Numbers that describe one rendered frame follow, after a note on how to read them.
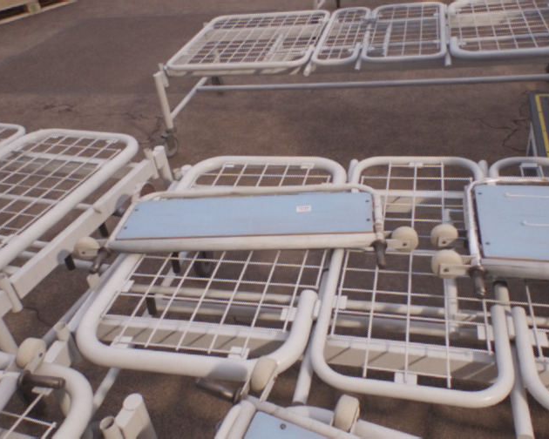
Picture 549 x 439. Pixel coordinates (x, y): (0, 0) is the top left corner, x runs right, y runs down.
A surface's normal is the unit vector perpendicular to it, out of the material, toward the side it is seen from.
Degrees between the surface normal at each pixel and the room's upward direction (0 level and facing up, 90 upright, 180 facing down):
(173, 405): 0
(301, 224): 1
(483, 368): 90
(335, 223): 1
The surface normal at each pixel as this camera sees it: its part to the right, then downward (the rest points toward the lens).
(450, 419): -0.11, -0.83
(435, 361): -0.22, 0.56
